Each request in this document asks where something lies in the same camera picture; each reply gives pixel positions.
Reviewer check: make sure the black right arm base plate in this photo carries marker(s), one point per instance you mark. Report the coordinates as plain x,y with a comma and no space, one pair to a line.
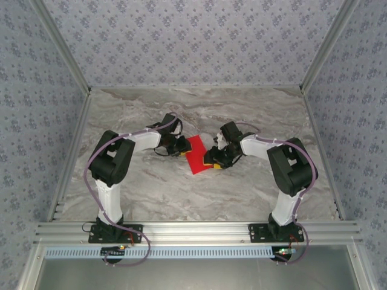
255,234

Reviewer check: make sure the thin aluminium table end rail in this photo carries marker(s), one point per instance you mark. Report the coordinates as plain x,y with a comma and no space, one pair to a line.
196,87

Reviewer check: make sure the wide aluminium mounting rail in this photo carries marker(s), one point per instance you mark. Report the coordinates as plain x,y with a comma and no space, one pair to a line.
196,231

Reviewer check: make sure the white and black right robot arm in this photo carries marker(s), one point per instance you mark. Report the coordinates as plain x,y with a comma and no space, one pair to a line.
284,208

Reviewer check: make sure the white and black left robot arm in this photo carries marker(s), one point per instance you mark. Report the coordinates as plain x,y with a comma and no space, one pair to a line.
109,199

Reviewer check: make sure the slanted aluminium frame post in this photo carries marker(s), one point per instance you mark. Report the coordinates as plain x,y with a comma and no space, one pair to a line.
326,45
63,45

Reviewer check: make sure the aluminium table side rail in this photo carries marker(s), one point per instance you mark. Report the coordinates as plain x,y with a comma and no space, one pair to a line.
72,151

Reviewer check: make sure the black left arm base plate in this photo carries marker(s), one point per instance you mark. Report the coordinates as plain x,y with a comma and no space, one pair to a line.
137,237

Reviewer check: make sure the red cloth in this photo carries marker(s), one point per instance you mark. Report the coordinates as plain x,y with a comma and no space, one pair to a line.
196,157

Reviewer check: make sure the small black electronics board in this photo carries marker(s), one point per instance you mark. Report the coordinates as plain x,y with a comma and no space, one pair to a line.
282,252
112,251

